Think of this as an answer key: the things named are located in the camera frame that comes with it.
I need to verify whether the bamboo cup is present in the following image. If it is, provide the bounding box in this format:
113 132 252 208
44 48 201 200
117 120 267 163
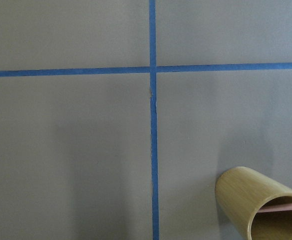
215 166 292 240

